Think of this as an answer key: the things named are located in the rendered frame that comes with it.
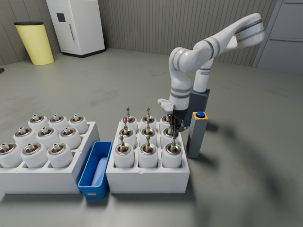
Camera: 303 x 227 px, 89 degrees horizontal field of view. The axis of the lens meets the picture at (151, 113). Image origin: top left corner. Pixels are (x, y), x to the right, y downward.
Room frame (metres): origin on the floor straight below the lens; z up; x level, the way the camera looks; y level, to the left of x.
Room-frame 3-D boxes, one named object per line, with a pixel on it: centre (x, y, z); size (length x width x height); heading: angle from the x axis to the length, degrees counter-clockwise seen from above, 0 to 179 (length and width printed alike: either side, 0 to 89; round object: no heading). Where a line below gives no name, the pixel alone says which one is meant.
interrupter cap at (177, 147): (0.52, -0.10, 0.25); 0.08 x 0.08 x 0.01
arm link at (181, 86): (0.53, -0.10, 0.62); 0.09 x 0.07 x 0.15; 31
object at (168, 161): (0.52, -0.10, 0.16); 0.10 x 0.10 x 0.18
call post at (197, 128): (0.71, -0.27, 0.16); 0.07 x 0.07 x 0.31; 1
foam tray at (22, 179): (0.62, 0.56, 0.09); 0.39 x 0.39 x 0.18; 1
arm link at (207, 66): (1.06, -0.36, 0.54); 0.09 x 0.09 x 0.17; 4
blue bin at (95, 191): (0.55, 0.29, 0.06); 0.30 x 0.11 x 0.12; 2
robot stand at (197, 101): (1.06, -0.36, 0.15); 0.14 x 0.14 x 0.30; 63
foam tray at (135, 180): (0.63, 0.02, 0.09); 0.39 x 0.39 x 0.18; 1
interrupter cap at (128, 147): (0.51, 0.13, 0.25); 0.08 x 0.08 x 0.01
